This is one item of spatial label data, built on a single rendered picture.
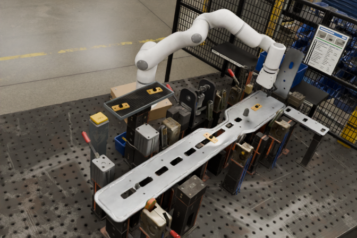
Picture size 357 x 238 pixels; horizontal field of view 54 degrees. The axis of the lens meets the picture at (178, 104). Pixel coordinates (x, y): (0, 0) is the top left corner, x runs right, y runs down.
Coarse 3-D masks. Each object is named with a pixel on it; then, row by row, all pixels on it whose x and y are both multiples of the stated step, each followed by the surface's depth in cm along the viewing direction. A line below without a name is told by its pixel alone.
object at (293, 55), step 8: (288, 56) 221; (296, 56) 217; (288, 64) 222; (296, 64) 219; (280, 72) 228; (288, 72) 224; (296, 72) 220; (280, 80) 231; (288, 80) 227; (280, 88) 233; (288, 88) 229
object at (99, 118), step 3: (96, 114) 165; (99, 114) 165; (102, 114) 166; (90, 117) 163; (93, 117) 163; (96, 117) 163; (99, 117) 164; (102, 117) 164; (105, 117) 164; (93, 120) 162; (96, 120) 162; (99, 120) 162; (102, 120) 162; (105, 120) 164; (96, 123) 162; (99, 123) 162
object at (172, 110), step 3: (171, 108) 188; (174, 108) 189; (168, 111) 186; (171, 111) 186; (174, 111) 187; (177, 111) 187; (168, 114) 187; (171, 114) 186; (174, 114) 186; (177, 114) 188; (171, 117) 186; (174, 117) 187; (177, 117) 190
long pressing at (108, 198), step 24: (264, 96) 230; (264, 120) 209; (192, 144) 182; (216, 144) 185; (144, 168) 164; (168, 168) 166; (192, 168) 169; (96, 192) 148; (120, 192) 151; (144, 192) 153; (120, 216) 141
